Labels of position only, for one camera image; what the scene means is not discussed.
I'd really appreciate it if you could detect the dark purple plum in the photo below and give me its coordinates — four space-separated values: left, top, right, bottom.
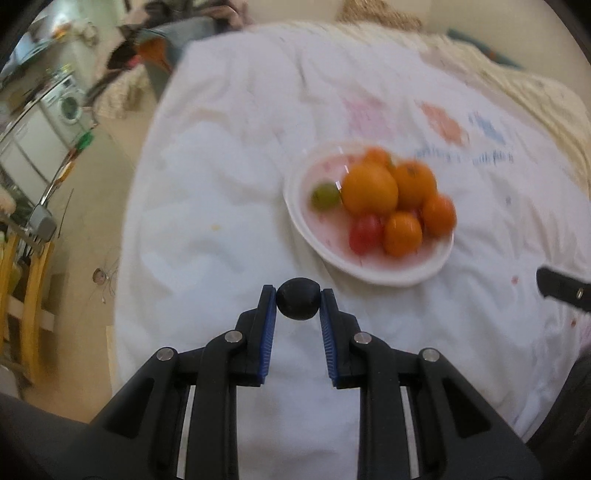
276 277 321 321

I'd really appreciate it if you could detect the grey box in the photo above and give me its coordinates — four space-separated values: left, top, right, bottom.
28 204 58 241

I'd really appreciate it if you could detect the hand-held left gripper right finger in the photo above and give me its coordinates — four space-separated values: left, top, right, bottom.
320 289 543 480

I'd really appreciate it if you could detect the white printed cloth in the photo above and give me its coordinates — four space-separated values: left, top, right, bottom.
113 20 591 480

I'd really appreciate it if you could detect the pink strawberry-pattern plate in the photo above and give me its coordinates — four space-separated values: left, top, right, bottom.
283 141 456 288

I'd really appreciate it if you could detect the beige knitted blanket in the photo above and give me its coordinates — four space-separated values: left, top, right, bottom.
337 0 591 195

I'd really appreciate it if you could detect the green plum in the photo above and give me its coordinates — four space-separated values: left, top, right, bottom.
310 183 342 211

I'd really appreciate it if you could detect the white washing machine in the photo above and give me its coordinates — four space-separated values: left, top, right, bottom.
38 74 95 145

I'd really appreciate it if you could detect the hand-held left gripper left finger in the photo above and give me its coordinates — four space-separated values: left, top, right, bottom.
65 285 277 480

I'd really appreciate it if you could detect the large red plum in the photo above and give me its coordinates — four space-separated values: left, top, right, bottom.
348 214 386 256

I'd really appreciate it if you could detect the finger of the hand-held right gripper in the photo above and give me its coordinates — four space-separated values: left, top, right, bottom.
536 267 591 313

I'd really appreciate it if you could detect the mandarin orange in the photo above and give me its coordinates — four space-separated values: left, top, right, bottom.
361 147 394 169
421 194 458 239
383 211 424 258

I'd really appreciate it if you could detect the yellow wooden chair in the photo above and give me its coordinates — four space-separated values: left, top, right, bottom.
0 226 56 384

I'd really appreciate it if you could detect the pile of clothes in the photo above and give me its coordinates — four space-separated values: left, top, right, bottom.
83 0 254 121

